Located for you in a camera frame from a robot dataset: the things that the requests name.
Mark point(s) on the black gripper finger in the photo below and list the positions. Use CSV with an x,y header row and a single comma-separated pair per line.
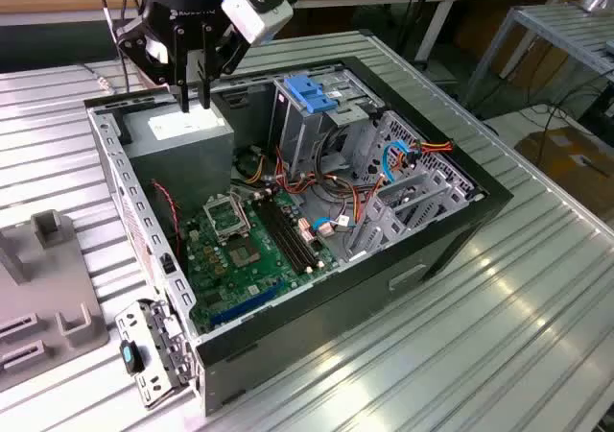
x,y
181,67
206,67

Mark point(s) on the grey disk bay cage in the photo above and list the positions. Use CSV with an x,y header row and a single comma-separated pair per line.
x,y
384,237

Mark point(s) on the blue drive bay latch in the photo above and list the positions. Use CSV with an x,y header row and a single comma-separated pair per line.
x,y
299,88

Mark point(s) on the grey power supply unit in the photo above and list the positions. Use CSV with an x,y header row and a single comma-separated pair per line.
x,y
192,163

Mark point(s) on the grey optical drive cage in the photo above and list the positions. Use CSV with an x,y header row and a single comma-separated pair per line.
x,y
297,134

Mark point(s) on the thin metal locking lever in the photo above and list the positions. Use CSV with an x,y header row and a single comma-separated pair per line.
x,y
242,211

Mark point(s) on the RAM slot black clips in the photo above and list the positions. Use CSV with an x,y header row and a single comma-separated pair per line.
x,y
278,235
290,235

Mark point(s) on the RAM slot white clips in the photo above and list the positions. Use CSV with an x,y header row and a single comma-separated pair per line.
x,y
284,235
296,235

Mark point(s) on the CPU socket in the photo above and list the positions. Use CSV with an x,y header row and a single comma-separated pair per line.
x,y
244,253

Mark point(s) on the green motherboard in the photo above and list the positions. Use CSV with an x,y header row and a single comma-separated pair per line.
x,y
259,278

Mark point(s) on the blue expansion slot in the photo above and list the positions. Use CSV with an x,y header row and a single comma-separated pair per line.
x,y
247,303

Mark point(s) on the grey parts rack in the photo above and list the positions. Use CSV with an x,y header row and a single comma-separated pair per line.
x,y
48,283

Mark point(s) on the black PC case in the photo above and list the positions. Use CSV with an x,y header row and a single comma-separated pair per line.
x,y
336,317

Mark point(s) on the black latch blue button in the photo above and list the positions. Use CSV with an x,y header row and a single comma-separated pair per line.
x,y
130,357

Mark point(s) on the brown cardboard box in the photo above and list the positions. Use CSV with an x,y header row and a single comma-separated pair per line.
x,y
537,67
561,173

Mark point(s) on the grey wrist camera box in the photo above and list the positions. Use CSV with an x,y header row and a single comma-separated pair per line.
x,y
254,19

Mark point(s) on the grey hinged slot bracket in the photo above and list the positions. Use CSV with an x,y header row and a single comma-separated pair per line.
x,y
158,350

